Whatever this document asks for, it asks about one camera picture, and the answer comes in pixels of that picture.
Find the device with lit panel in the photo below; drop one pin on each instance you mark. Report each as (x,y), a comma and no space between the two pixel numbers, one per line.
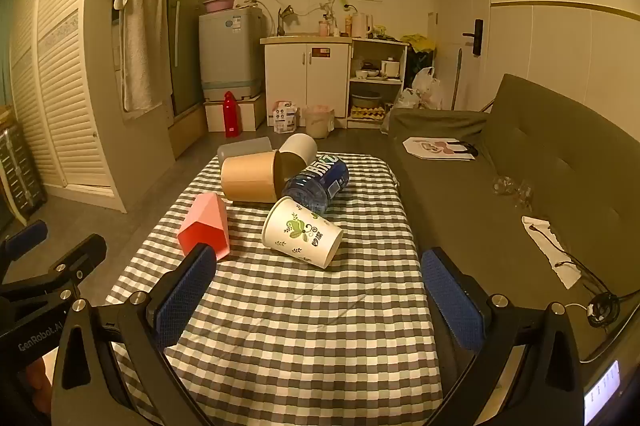
(602,393)

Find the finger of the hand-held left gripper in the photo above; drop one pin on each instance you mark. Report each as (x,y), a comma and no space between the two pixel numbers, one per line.
(82,256)
(27,233)

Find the white plastic bag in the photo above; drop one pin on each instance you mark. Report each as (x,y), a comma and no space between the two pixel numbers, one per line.
(425,87)

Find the red bottle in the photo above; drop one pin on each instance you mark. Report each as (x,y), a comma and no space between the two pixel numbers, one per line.
(230,115)

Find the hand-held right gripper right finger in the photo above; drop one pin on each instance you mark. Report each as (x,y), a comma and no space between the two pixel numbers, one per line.
(450,301)

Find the white printed tote bag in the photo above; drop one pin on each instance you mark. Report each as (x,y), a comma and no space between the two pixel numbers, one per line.
(440,149)

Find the grey checkered tablecloth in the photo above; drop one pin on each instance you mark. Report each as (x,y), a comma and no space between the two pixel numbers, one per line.
(300,331)

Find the grey basin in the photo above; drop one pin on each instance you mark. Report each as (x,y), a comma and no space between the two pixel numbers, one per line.
(365,98)

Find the blue plastic water bottle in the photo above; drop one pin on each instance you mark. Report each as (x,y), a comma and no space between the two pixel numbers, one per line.
(320,183)

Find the white printed carton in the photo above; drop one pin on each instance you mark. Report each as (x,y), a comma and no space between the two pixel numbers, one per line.
(286,114)

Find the glass shower door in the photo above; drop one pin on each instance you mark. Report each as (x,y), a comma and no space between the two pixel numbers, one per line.
(192,16)

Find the pink trash bin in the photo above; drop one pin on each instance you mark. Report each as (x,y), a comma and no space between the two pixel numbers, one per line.
(320,121)

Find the clear crumpled plastic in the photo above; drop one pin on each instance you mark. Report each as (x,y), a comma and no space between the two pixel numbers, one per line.
(512,190)

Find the white hanging towel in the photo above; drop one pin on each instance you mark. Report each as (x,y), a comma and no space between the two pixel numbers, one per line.
(142,36)

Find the white washing machine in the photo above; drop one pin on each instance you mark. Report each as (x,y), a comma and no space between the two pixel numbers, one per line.
(230,56)

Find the white paper cup green print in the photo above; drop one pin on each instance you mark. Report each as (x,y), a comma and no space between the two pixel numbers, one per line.
(300,233)

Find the egg tray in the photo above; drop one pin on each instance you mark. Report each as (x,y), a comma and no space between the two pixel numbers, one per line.
(367,111)

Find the white base box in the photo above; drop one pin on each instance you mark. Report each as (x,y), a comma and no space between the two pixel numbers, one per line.
(247,112)

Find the pink bottle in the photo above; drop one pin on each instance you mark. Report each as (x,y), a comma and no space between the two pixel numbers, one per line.
(323,28)

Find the grey translucent cup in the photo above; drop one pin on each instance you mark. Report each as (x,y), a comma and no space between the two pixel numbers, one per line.
(242,151)

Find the white entrance door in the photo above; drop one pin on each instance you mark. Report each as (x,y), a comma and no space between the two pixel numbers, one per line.
(457,6)

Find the pink basin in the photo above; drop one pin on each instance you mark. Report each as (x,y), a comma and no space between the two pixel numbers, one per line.
(219,4)

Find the white louvered wardrobe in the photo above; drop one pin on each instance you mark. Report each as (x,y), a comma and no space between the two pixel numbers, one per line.
(50,81)

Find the green sofa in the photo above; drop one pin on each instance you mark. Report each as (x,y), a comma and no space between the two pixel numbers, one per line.
(480,216)

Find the pink house-shaped box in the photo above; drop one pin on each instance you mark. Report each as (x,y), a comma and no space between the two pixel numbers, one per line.
(205,226)

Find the yellow cloth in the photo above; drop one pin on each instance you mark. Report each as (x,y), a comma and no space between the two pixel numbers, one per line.
(419,42)

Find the tan paper cup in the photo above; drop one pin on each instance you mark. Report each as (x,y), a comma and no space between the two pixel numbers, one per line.
(247,178)

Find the white sink cabinet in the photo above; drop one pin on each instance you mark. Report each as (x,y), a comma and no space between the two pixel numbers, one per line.
(306,76)

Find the stack of dark crates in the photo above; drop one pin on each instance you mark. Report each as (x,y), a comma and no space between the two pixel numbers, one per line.
(15,171)

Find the white paper sheet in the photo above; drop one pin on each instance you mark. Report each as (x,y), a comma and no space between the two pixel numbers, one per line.
(550,251)

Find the person's left hand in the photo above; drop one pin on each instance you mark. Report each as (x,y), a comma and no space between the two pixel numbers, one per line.
(39,381)

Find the white electric kettle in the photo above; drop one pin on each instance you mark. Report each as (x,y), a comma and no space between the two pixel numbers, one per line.
(360,25)

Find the metal faucet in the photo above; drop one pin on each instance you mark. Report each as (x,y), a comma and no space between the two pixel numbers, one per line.
(284,15)

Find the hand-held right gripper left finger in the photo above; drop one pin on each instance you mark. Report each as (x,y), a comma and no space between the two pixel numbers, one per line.
(184,291)

